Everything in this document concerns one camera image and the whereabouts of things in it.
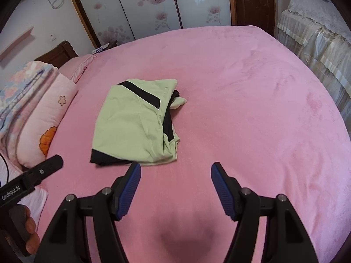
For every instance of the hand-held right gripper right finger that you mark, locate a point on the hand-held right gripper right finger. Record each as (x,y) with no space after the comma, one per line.
(222,191)

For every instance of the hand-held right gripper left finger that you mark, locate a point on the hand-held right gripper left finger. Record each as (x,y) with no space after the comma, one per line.
(129,191)

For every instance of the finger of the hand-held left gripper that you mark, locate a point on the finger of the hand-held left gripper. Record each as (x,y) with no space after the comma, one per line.
(50,165)

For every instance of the green and black hooded jacket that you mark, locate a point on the green and black hooded jacket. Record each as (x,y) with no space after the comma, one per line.
(129,120)

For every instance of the person's left hand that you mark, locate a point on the person's left hand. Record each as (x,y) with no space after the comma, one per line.
(31,226)

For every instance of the white cartoon print pillow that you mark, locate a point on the white cartoon print pillow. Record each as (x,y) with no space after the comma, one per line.
(38,197)

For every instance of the pink pillow with orange flower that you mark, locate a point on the pink pillow with orange flower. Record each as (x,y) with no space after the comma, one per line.
(49,106)

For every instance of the folded floral quilt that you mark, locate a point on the folded floral quilt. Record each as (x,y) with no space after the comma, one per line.
(19,87)

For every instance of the plain pink pillow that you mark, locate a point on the plain pink pillow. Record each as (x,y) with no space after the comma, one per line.
(79,65)

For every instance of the pink bed blanket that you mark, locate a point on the pink bed blanket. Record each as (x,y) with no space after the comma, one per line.
(246,87)

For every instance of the dark wooden headboard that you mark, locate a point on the dark wooden headboard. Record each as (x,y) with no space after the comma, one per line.
(63,52)

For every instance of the small blue white box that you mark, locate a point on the small blue white box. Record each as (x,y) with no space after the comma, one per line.
(101,48)

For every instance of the furniture under white lace cover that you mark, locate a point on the furniture under white lace cover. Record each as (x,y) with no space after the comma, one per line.
(315,41)

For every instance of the floral sliding door wardrobe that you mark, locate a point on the floral sliding door wardrobe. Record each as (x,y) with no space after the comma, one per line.
(150,2)

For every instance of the brown wooden door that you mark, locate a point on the brown wooden door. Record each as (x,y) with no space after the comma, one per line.
(255,2)

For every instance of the white wall shelf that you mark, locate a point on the white wall shelf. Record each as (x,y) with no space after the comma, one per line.
(16,42)

